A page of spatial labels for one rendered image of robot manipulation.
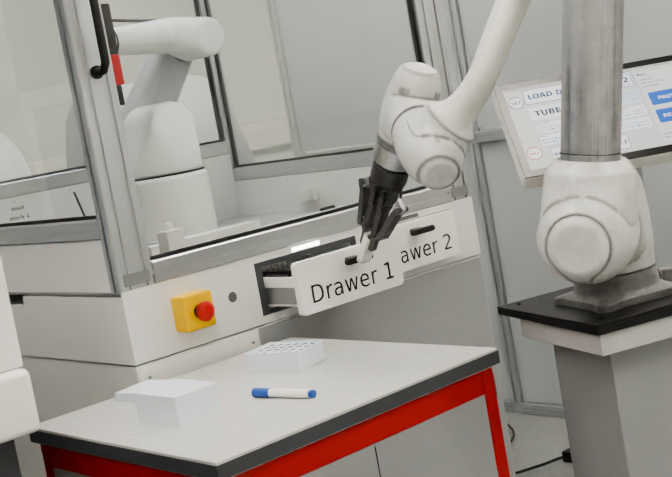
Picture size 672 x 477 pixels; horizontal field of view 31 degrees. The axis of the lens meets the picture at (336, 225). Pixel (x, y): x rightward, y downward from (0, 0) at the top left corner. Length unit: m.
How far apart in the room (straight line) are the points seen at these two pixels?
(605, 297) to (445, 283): 0.76
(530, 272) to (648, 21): 1.00
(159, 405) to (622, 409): 0.82
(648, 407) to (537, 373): 2.14
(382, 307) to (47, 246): 0.77
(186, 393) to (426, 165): 0.57
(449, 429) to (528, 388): 2.36
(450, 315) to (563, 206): 0.98
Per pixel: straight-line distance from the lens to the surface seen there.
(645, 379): 2.23
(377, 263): 2.55
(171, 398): 1.97
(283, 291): 2.48
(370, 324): 2.73
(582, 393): 2.30
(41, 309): 2.64
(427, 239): 2.83
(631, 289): 2.22
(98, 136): 2.33
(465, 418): 2.10
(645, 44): 3.83
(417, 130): 2.12
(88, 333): 2.48
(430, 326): 2.86
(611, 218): 1.97
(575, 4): 2.01
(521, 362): 4.40
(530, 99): 3.20
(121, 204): 2.34
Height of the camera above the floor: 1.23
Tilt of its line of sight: 6 degrees down
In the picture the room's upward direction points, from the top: 10 degrees counter-clockwise
